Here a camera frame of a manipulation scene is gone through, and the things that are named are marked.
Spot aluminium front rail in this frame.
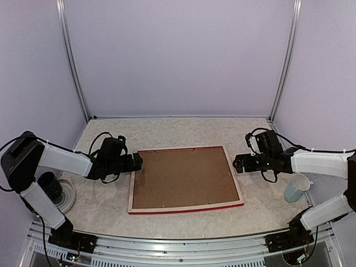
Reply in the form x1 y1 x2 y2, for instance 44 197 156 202
17 221 344 266

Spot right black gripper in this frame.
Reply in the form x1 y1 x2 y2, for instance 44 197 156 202
233 153 272 174

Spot red wooden picture frame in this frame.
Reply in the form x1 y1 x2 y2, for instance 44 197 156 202
127 145 245 215

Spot light blue paper cup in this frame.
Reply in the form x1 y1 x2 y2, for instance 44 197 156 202
284 174 311 203

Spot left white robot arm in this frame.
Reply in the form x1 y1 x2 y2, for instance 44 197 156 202
1 131 143 248

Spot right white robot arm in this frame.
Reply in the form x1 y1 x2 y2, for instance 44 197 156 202
233 128 355 247

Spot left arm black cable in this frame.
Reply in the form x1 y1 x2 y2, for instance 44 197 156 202
0 131 115 192

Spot aluminium corner post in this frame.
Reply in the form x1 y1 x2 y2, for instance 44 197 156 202
56 0 91 122
269 0 302 123

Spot black cup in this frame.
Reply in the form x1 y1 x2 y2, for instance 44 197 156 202
37 171 63 203

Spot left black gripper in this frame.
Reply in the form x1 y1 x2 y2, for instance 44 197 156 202
107 152 142 175

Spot left aluminium corner post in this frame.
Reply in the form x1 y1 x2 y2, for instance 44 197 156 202
56 0 91 122

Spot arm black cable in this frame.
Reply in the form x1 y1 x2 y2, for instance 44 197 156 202
0 131 115 192
250 127 356 155

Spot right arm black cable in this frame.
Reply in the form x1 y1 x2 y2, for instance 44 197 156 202
250 127 356 155

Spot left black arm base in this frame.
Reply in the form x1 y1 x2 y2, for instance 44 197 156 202
48 217 98 254

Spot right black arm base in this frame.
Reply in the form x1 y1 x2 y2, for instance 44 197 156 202
265 213 314 253

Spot white plate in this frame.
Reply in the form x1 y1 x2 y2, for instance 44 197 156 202
53 179 76 214

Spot right aluminium corner post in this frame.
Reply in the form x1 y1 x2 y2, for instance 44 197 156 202
269 0 302 123

